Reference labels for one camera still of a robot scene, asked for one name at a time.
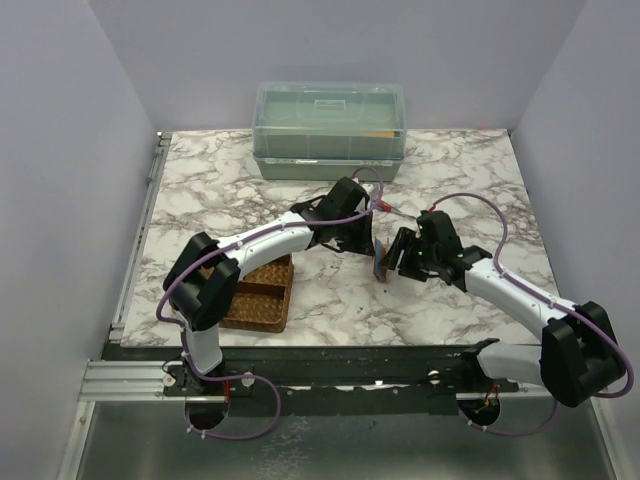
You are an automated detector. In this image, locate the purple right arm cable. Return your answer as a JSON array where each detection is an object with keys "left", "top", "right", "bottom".
[{"left": 428, "top": 192, "right": 632, "bottom": 437}]

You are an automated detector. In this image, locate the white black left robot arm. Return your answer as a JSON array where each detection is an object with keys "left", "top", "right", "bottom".
[{"left": 156, "top": 177, "right": 381, "bottom": 395}]

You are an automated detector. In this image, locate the brown woven divided tray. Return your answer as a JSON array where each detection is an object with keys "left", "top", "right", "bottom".
[{"left": 220, "top": 255, "right": 294, "bottom": 333}]

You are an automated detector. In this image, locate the orange grey small screwdriver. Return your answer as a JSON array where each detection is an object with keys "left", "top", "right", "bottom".
[{"left": 376, "top": 201, "right": 415, "bottom": 220}]

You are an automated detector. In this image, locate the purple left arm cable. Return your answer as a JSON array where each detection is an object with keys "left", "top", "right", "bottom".
[{"left": 157, "top": 167, "right": 385, "bottom": 442}]

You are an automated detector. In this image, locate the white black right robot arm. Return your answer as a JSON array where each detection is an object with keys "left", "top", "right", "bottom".
[{"left": 377, "top": 211, "right": 628, "bottom": 407}]

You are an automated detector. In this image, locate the clear green plastic storage box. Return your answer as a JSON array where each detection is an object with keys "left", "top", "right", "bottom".
[{"left": 252, "top": 81, "right": 407, "bottom": 182}]

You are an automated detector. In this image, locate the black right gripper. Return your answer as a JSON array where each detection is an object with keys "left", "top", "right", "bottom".
[{"left": 378, "top": 226, "right": 440, "bottom": 283}]

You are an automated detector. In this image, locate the black metal base rail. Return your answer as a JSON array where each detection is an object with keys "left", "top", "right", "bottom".
[{"left": 102, "top": 342, "right": 531, "bottom": 416}]

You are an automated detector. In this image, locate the tan leather card holder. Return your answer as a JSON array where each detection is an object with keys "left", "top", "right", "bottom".
[{"left": 373, "top": 238, "right": 387, "bottom": 283}]

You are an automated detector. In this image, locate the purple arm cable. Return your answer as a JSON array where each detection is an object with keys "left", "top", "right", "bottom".
[
  {"left": 428, "top": 192, "right": 632, "bottom": 437},
  {"left": 157, "top": 167, "right": 385, "bottom": 442}
]

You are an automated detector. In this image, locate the aluminium extrusion rail left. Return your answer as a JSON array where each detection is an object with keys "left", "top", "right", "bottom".
[{"left": 77, "top": 358, "right": 184, "bottom": 402}]

